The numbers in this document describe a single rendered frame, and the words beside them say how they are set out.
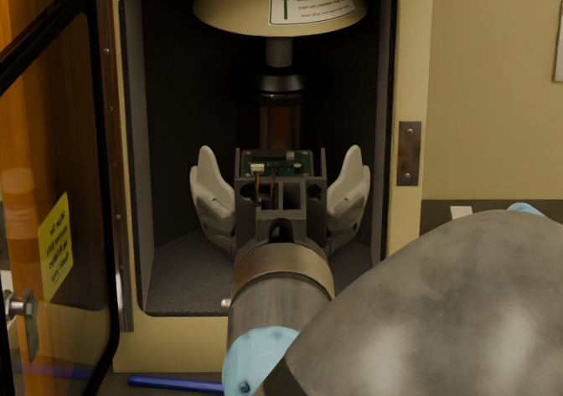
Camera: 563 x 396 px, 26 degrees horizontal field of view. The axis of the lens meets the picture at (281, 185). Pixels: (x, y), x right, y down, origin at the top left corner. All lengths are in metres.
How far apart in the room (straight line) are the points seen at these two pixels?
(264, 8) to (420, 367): 0.79
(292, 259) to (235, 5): 0.39
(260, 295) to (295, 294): 0.02
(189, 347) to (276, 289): 0.50
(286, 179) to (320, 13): 0.29
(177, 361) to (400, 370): 0.93
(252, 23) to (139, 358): 0.39
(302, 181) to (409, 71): 0.28
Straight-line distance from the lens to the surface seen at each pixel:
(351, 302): 0.43
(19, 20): 1.11
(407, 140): 1.19
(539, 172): 1.72
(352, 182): 1.02
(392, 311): 0.42
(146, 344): 1.31
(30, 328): 0.98
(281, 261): 0.84
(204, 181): 1.02
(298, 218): 0.87
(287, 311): 0.80
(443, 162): 1.69
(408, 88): 1.17
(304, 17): 1.16
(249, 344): 0.78
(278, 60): 1.25
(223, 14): 1.18
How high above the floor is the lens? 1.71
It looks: 27 degrees down
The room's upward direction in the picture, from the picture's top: straight up
